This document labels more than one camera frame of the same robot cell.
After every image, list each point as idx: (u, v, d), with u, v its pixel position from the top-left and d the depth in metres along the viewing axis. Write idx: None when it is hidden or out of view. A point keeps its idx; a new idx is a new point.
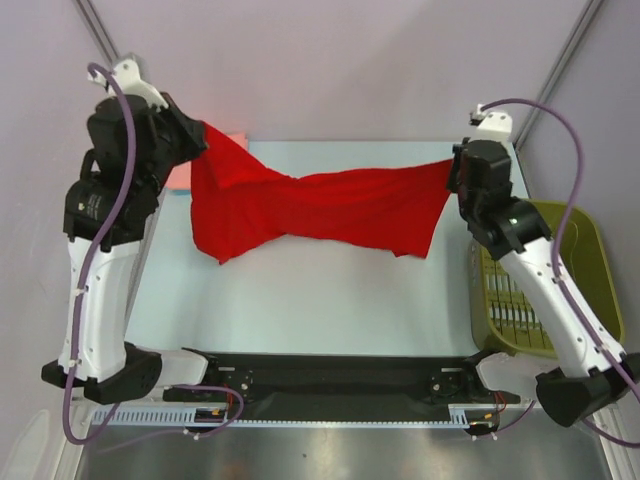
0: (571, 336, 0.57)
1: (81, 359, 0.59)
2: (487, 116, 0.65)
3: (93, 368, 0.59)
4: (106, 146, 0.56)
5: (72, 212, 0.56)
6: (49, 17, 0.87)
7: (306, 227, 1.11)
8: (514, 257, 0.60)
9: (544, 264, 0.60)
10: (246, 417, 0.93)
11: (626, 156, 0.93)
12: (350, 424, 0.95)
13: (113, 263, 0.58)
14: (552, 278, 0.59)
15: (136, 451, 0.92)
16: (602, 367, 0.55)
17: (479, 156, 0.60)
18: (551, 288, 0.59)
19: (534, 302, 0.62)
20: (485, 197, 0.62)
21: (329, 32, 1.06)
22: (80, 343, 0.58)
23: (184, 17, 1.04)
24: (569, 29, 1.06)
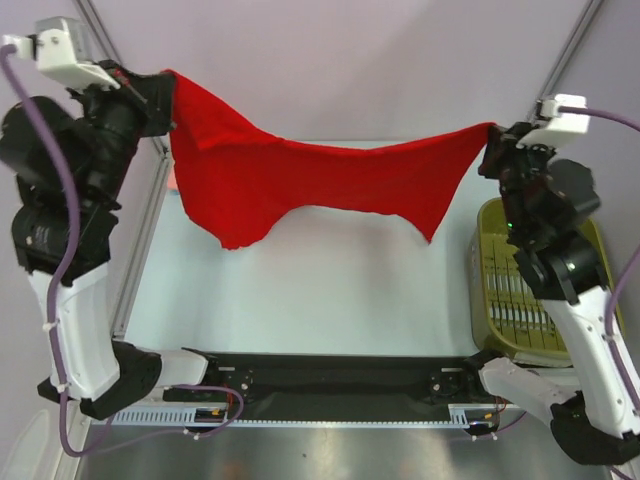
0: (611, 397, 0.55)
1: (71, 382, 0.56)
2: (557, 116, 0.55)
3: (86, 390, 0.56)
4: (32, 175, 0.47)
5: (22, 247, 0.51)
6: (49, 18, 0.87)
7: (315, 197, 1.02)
8: (564, 305, 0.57)
9: (595, 319, 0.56)
10: (244, 417, 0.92)
11: (626, 155, 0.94)
12: (350, 424, 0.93)
13: (81, 295, 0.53)
14: (602, 335, 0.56)
15: (136, 451, 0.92)
16: (637, 430, 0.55)
17: (566, 196, 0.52)
18: (600, 346, 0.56)
19: (574, 351, 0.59)
20: (551, 237, 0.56)
21: (331, 31, 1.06)
22: (67, 370, 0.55)
23: (184, 18, 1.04)
24: (570, 29, 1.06)
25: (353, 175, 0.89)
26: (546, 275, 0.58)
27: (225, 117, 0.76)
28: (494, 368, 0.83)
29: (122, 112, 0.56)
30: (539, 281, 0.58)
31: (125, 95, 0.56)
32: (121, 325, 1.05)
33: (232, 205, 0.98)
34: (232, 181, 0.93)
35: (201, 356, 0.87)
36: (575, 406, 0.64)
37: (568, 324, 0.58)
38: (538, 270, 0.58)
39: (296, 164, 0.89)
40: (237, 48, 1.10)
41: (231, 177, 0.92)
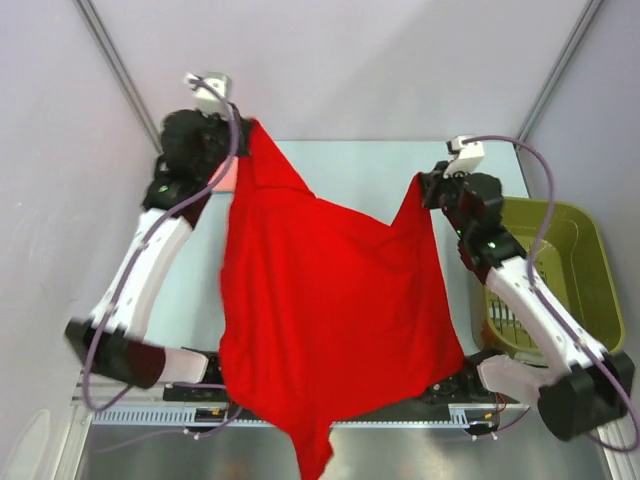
0: (550, 333, 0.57)
1: (117, 308, 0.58)
2: (463, 147, 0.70)
3: (123, 320, 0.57)
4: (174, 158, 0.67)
5: (154, 194, 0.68)
6: (51, 19, 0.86)
7: (359, 294, 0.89)
8: (493, 274, 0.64)
9: (521, 276, 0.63)
10: (243, 417, 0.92)
11: (627, 155, 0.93)
12: (350, 424, 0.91)
13: (174, 232, 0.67)
14: (529, 288, 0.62)
15: (136, 451, 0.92)
16: (583, 361, 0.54)
17: (476, 193, 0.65)
18: (529, 296, 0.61)
19: (517, 312, 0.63)
20: (476, 228, 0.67)
21: (331, 31, 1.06)
22: (120, 295, 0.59)
23: (184, 17, 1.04)
24: (571, 30, 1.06)
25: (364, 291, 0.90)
26: (479, 260, 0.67)
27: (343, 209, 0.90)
28: (494, 366, 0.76)
29: (223, 133, 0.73)
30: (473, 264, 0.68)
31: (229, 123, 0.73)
32: None
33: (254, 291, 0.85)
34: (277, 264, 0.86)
35: (203, 355, 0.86)
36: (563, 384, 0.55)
37: (501, 288, 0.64)
38: (474, 255, 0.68)
39: (322, 275, 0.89)
40: (239, 48, 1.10)
41: (283, 246, 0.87)
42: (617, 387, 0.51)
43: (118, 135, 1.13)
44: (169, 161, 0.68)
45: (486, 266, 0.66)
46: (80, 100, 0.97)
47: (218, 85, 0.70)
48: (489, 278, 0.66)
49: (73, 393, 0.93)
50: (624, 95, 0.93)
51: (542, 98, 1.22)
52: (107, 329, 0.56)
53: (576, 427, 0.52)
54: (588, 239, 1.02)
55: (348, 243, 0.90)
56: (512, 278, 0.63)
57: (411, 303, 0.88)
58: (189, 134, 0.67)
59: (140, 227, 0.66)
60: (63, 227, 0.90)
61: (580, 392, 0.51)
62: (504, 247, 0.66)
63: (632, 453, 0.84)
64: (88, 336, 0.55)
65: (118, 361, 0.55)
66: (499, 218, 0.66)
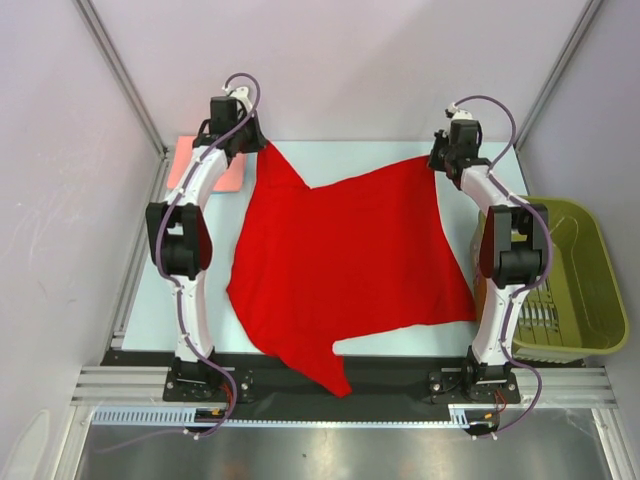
0: (492, 195, 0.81)
1: (186, 194, 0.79)
2: (457, 110, 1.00)
3: (191, 200, 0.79)
4: (219, 116, 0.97)
5: (202, 136, 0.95)
6: (52, 19, 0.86)
7: (347, 244, 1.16)
8: (465, 174, 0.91)
9: (482, 173, 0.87)
10: (236, 417, 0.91)
11: (627, 154, 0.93)
12: (350, 424, 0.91)
13: (221, 157, 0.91)
14: (486, 177, 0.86)
15: (135, 452, 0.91)
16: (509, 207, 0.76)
17: (455, 122, 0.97)
18: (484, 181, 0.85)
19: (484, 202, 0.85)
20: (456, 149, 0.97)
21: (331, 30, 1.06)
22: (189, 185, 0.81)
23: (184, 18, 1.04)
24: (571, 30, 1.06)
25: (357, 244, 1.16)
26: (456, 170, 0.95)
27: (339, 191, 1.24)
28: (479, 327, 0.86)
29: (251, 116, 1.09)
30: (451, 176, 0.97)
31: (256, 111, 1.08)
32: (121, 325, 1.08)
33: (262, 250, 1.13)
34: (278, 229, 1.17)
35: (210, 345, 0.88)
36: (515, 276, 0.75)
37: (476, 184, 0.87)
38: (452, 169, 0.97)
39: (320, 232, 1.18)
40: (240, 49, 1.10)
41: (287, 213, 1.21)
42: (534, 219, 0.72)
43: (118, 134, 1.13)
44: (214, 121, 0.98)
45: (460, 174, 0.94)
46: (80, 99, 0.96)
47: (243, 90, 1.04)
48: (463, 182, 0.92)
49: (73, 393, 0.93)
50: (624, 95, 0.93)
51: (543, 97, 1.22)
52: (179, 206, 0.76)
53: (504, 262, 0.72)
54: (590, 238, 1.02)
55: (342, 211, 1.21)
56: (475, 172, 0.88)
57: (403, 252, 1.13)
58: (232, 102, 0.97)
59: (195, 152, 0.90)
60: (63, 227, 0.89)
61: (498, 223, 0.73)
62: (477, 162, 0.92)
63: (631, 452, 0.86)
64: (166, 205, 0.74)
65: (186, 227, 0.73)
66: (472, 144, 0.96)
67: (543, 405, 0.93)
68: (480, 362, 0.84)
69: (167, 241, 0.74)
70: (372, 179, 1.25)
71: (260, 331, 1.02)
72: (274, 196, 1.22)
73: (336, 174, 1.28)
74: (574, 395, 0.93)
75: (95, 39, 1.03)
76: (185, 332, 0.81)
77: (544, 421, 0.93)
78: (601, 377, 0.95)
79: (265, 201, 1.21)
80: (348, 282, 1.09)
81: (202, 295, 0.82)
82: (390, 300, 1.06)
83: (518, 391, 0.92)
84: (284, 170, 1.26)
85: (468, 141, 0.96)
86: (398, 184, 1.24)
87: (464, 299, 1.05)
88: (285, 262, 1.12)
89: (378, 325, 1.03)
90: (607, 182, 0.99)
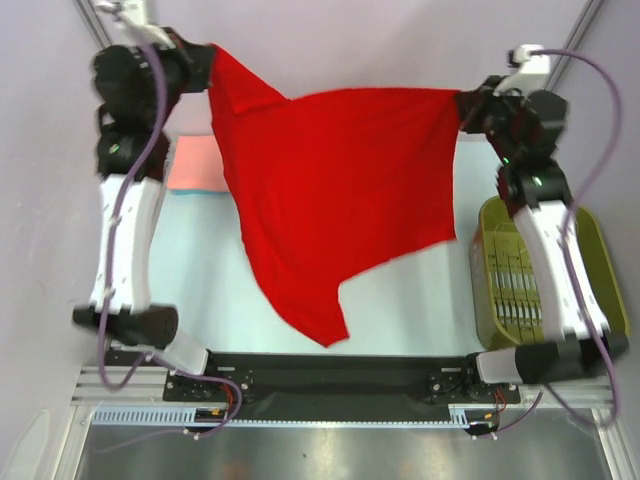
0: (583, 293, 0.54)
1: (115, 289, 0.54)
2: (528, 59, 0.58)
3: (126, 300, 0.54)
4: (112, 100, 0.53)
5: (105, 155, 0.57)
6: (53, 20, 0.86)
7: (367, 196, 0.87)
8: (527, 214, 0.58)
9: (554, 227, 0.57)
10: (237, 417, 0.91)
11: (628, 153, 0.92)
12: (350, 424, 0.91)
13: (145, 193, 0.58)
14: (558, 240, 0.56)
15: (135, 452, 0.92)
16: (580, 331, 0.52)
17: (536, 111, 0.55)
18: (554, 252, 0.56)
19: (535, 263, 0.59)
20: (524, 154, 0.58)
21: (332, 29, 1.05)
22: (114, 273, 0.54)
23: (185, 17, 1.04)
24: (571, 29, 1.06)
25: (378, 191, 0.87)
26: (518, 189, 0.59)
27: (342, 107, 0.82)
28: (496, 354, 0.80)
29: (174, 65, 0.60)
30: (510, 197, 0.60)
31: (179, 54, 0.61)
32: None
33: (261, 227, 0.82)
34: (273, 192, 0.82)
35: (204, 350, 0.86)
36: None
37: (531, 233, 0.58)
38: (509, 185, 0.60)
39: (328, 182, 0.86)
40: (239, 48, 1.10)
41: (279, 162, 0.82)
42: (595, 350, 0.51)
43: None
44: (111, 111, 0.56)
45: (522, 198, 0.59)
46: (80, 98, 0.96)
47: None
48: (522, 214, 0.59)
49: (73, 393, 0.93)
50: (625, 96, 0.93)
51: None
52: (113, 314, 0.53)
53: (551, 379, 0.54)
54: (589, 236, 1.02)
55: (347, 146, 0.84)
56: (541, 221, 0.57)
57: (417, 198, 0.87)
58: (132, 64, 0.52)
59: (103, 201, 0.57)
60: (63, 227, 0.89)
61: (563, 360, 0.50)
62: (549, 176, 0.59)
63: (631, 452, 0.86)
64: (97, 317, 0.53)
65: (138, 336, 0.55)
66: (553, 147, 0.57)
67: (543, 405, 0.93)
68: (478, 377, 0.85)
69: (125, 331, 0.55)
70: (395, 91, 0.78)
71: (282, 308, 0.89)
72: (252, 131, 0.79)
73: None
74: (574, 395, 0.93)
75: (96, 38, 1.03)
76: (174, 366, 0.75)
77: (544, 421, 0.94)
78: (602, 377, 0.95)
79: (246, 149, 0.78)
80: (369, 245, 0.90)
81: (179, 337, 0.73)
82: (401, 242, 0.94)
83: (517, 391, 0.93)
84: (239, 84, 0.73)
85: (546, 146, 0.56)
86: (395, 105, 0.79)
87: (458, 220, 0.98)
88: (289, 232, 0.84)
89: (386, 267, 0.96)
90: (609, 181, 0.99)
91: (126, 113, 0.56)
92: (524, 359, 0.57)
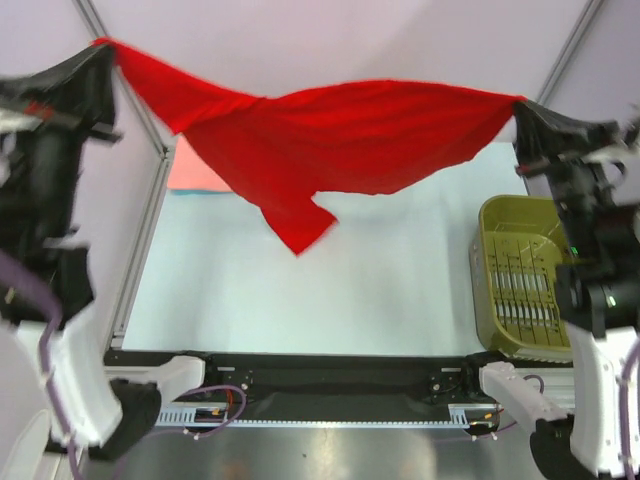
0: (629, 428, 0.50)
1: (75, 431, 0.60)
2: None
3: (93, 435, 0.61)
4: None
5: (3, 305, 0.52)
6: (51, 19, 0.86)
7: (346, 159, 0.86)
8: (587, 334, 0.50)
9: (617, 359, 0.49)
10: (241, 417, 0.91)
11: None
12: (350, 424, 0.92)
13: (71, 341, 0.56)
14: (616, 377, 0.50)
15: (136, 452, 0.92)
16: (615, 472, 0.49)
17: None
18: (609, 387, 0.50)
19: (580, 379, 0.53)
20: (605, 272, 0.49)
21: (331, 30, 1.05)
22: (69, 420, 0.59)
23: (183, 17, 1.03)
24: (572, 27, 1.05)
25: (360, 154, 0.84)
26: (582, 302, 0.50)
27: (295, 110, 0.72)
28: (495, 374, 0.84)
29: (51, 143, 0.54)
30: (572, 304, 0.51)
31: (52, 119, 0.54)
32: (121, 325, 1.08)
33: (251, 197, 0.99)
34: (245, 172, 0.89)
35: (200, 359, 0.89)
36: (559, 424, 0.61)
37: (583, 350, 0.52)
38: (571, 290, 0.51)
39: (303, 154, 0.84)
40: (239, 49, 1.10)
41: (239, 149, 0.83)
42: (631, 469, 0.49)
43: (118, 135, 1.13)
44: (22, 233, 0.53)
45: (588, 318, 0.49)
46: None
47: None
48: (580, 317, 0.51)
49: None
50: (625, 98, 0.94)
51: (542, 99, 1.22)
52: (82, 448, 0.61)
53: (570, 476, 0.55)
54: None
55: (314, 134, 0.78)
56: (601, 356, 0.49)
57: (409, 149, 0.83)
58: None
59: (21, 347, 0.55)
60: None
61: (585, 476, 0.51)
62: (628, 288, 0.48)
63: None
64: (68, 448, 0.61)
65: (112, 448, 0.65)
66: None
67: None
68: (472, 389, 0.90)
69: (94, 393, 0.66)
70: (397, 87, 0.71)
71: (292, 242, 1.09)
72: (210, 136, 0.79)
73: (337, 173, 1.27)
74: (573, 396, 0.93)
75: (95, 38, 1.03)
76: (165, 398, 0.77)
77: None
78: None
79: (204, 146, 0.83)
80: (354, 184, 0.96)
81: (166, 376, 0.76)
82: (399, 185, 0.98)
83: None
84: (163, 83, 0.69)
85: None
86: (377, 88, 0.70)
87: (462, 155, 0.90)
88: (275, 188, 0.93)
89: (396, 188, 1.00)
90: None
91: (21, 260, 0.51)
92: (544, 436, 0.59)
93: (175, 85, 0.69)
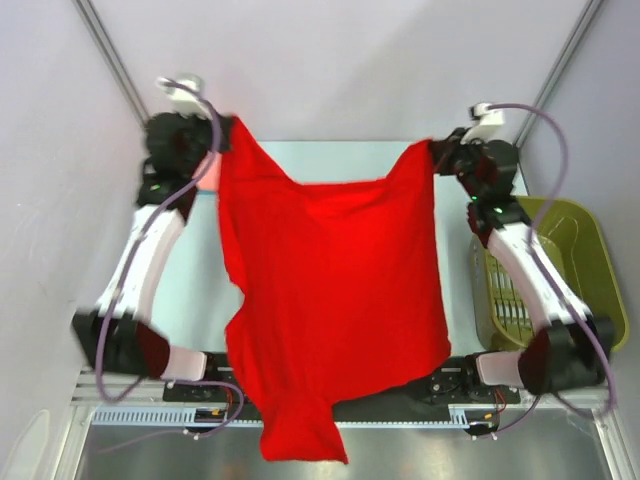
0: (538, 290, 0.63)
1: (123, 293, 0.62)
2: (486, 114, 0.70)
3: (130, 305, 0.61)
4: (160, 152, 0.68)
5: (145, 190, 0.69)
6: (52, 24, 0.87)
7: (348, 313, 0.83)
8: (495, 239, 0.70)
9: (520, 240, 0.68)
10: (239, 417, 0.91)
11: (629, 154, 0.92)
12: (350, 423, 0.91)
13: (161, 235, 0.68)
14: (526, 249, 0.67)
15: (135, 451, 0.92)
16: (564, 316, 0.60)
17: (494, 157, 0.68)
18: (524, 256, 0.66)
19: (510, 271, 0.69)
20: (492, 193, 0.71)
21: (331, 34, 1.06)
22: (126, 281, 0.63)
23: (182, 20, 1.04)
24: (570, 32, 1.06)
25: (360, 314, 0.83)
26: (482, 222, 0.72)
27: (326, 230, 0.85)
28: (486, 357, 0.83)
29: (205, 131, 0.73)
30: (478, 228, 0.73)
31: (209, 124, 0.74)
32: None
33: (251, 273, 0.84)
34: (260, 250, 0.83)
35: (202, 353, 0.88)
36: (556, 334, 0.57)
37: (504, 252, 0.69)
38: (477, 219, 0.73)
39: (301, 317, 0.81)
40: (239, 52, 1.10)
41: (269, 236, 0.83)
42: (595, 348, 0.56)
43: (118, 136, 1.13)
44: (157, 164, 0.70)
45: (489, 229, 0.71)
46: (79, 102, 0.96)
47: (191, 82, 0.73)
48: (491, 238, 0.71)
49: (73, 393, 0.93)
50: (625, 97, 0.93)
51: (542, 100, 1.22)
52: (115, 317, 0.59)
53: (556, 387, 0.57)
54: (591, 236, 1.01)
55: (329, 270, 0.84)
56: (508, 240, 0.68)
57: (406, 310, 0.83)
58: (175, 141, 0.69)
59: (135, 223, 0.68)
60: (63, 228, 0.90)
61: (553, 352, 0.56)
62: (512, 213, 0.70)
63: (630, 450, 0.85)
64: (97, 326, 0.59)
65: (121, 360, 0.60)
66: (511, 186, 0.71)
67: (543, 405, 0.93)
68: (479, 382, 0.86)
69: (109, 343, 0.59)
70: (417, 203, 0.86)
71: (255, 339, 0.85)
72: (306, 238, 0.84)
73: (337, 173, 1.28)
74: (573, 395, 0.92)
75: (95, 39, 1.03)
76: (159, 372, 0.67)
77: (544, 421, 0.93)
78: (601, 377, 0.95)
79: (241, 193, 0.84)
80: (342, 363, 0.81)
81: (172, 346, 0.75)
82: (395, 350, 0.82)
83: (518, 392, 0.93)
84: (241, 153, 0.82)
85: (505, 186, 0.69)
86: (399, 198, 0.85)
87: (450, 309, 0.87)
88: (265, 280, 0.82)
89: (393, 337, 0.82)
90: (609, 181, 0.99)
91: (177, 168, 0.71)
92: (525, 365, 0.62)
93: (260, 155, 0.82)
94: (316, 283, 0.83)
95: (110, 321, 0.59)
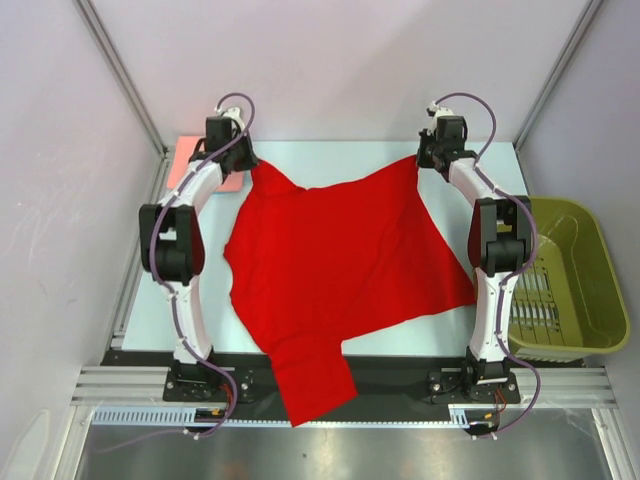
0: (478, 189, 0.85)
1: (181, 196, 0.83)
2: (438, 108, 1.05)
3: (185, 202, 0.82)
4: (214, 133, 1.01)
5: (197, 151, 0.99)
6: (52, 20, 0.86)
7: (341, 281, 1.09)
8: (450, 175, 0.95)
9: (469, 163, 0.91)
10: (236, 417, 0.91)
11: (630, 151, 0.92)
12: (350, 424, 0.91)
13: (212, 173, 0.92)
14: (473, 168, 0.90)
15: (136, 451, 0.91)
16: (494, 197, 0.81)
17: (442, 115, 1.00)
18: (470, 172, 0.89)
19: (467, 190, 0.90)
20: (445, 145, 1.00)
21: (332, 31, 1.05)
22: (185, 190, 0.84)
23: (182, 18, 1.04)
24: (571, 29, 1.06)
25: (351, 281, 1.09)
26: (443, 163, 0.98)
27: (326, 222, 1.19)
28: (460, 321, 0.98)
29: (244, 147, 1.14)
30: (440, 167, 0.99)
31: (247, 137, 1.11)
32: (121, 325, 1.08)
33: (268, 260, 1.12)
34: (275, 245, 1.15)
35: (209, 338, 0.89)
36: (490, 204, 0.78)
37: (459, 176, 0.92)
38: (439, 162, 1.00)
39: (307, 284, 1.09)
40: (239, 51, 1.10)
41: (282, 231, 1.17)
42: (518, 208, 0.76)
43: (118, 133, 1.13)
44: (210, 140, 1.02)
45: (447, 166, 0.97)
46: (80, 99, 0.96)
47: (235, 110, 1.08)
48: (450, 174, 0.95)
49: (73, 393, 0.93)
50: (625, 95, 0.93)
51: (543, 97, 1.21)
52: (173, 208, 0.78)
53: (490, 251, 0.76)
54: (592, 235, 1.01)
55: (329, 251, 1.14)
56: (462, 164, 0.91)
57: (385, 275, 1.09)
58: (227, 121, 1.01)
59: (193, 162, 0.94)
60: (62, 227, 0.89)
61: (485, 215, 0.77)
62: (463, 154, 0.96)
63: (630, 451, 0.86)
64: (157, 214, 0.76)
65: (168, 253, 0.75)
66: (460, 137, 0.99)
67: (543, 405, 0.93)
68: (479, 359, 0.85)
69: (159, 245, 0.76)
70: (397, 200, 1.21)
71: (270, 315, 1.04)
72: (309, 228, 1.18)
73: (337, 173, 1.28)
74: (573, 396, 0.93)
75: (95, 38, 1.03)
76: (189, 284, 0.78)
77: (545, 421, 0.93)
78: (601, 377, 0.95)
79: (263, 204, 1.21)
80: (340, 326, 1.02)
81: (197, 298, 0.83)
82: (379, 311, 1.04)
83: (518, 391, 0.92)
84: (267, 175, 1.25)
85: (454, 135, 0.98)
86: (380, 199, 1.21)
87: (435, 278, 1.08)
88: (278, 262, 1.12)
89: (378, 302, 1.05)
90: (609, 180, 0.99)
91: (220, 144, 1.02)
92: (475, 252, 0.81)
93: (275, 176, 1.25)
94: (318, 259, 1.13)
95: (171, 207, 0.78)
